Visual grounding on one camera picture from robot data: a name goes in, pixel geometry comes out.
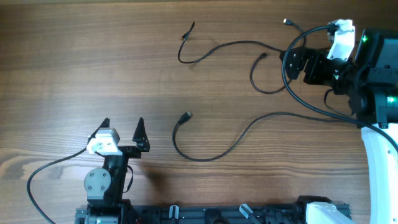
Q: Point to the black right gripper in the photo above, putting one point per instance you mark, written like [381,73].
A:
[316,61]

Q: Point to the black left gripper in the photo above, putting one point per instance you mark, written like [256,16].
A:
[141,142]

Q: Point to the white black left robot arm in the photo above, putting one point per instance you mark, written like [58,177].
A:
[105,186]

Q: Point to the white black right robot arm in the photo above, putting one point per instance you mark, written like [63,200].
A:
[366,72]

